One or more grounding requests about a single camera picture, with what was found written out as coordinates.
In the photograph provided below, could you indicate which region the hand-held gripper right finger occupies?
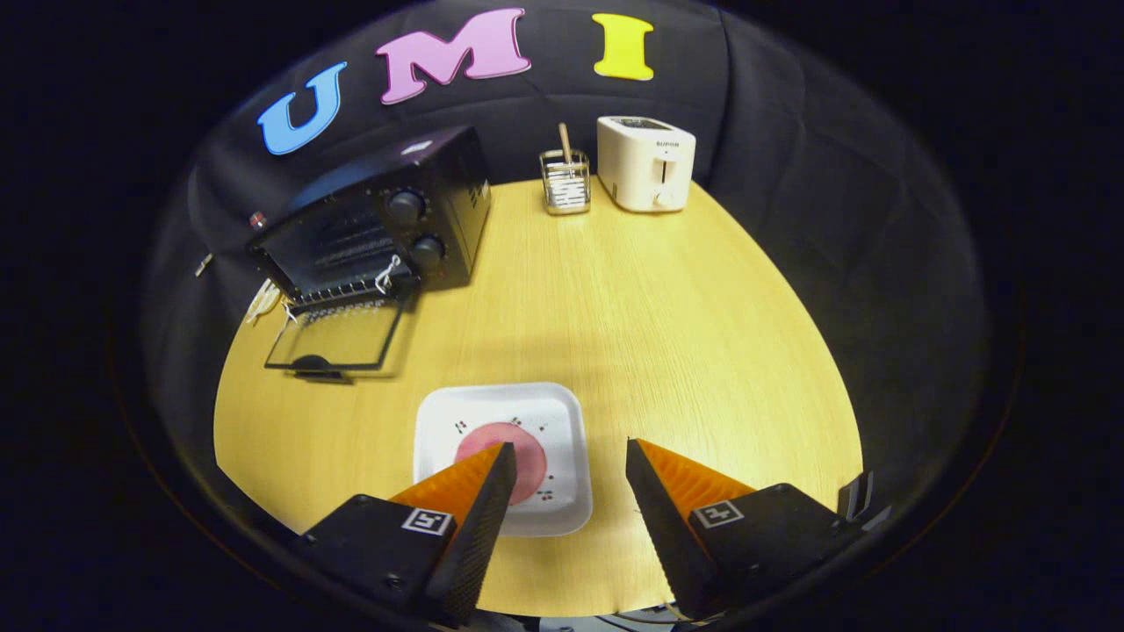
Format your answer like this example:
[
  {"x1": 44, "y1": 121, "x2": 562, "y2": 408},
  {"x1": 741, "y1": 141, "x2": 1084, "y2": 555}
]
[{"x1": 625, "y1": 438, "x2": 879, "y2": 620}]

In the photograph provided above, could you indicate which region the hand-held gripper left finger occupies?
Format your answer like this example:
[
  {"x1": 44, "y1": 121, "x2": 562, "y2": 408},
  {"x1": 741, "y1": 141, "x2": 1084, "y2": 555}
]
[{"x1": 294, "y1": 442, "x2": 519, "y2": 628}]

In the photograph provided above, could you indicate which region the white square plate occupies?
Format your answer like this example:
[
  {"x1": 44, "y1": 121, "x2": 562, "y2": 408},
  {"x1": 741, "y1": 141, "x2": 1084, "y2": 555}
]
[{"x1": 414, "y1": 382, "x2": 594, "y2": 538}]

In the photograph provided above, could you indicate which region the black toaster oven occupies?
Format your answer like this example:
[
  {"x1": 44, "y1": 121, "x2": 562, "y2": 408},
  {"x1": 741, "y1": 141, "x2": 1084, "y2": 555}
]
[{"x1": 246, "y1": 125, "x2": 493, "y2": 384}]

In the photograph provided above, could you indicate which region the white pop-up toaster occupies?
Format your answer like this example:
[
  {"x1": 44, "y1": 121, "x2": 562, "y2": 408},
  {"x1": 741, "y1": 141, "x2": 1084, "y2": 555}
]
[{"x1": 597, "y1": 116, "x2": 697, "y2": 213}]

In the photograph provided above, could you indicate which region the white divided snack tray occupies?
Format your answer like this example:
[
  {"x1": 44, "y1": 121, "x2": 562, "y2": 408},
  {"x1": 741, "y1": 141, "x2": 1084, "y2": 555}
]
[{"x1": 244, "y1": 279, "x2": 282, "y2": 326}]

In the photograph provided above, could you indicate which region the metal wire oven rack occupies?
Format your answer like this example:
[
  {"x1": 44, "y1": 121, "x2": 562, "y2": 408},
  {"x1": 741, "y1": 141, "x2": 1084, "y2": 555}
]
[{"x1": 285, "y1": 274, "x2": 414, "y2": 310}]

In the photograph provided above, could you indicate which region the metal wire utensil holder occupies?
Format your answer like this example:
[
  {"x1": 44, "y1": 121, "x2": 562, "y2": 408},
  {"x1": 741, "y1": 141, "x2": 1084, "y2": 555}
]
[{"x1": 539, "y1": 149, "x2": 592, "y2": 216}]

